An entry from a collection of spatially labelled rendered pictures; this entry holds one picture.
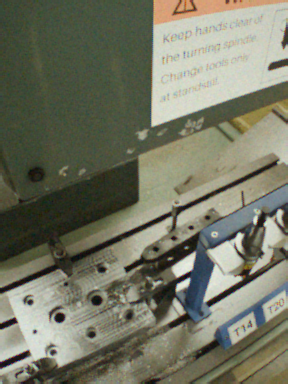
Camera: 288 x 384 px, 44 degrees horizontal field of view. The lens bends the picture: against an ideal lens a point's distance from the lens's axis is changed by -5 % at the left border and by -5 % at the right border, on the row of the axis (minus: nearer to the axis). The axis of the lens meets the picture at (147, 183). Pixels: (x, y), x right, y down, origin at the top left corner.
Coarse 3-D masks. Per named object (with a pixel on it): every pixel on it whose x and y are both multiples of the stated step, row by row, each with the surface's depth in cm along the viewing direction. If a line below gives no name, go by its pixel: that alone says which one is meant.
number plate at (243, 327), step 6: (252, 312) 87; (246, 318) 86; (252, 318) 87; (234, 324) 85; (240, 324) 85; (246, 324) 86; (252, 324) 87; (234, 330) 85; (240, 330) 85; (246, 330) 86; (252, 330) 87; (234, 336) 85; (240, 336) 86; (234, 342) 85
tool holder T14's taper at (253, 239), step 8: (256, 224) 63; (264, 224) 63; (248, 232) 66; (256, 232) 64; (264, 232) 64; (248, 240) 66; (256, 240) 65; (264, 240) 67; (248, 248) 67; (256, 248) 66
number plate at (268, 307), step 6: (282, 294) 90; (270, 300) 89; (276, 300) 89; (282, 300) 90; (264, 306) 88; (270, 306) 89; (276, 306) 90; (282, 306) 90; (264, 312) 88; (270, 312) 89; (276, 312) 90; (270, 318) 89
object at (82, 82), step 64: (0, 0) 16; (64, 0) 18; (128, 0) 19; (0, 64) 18; (64, 64) 20; (128, 64) 23; (0, 128) 21; (64, 128) 23; (128, 128) 26; (192, 128) 30
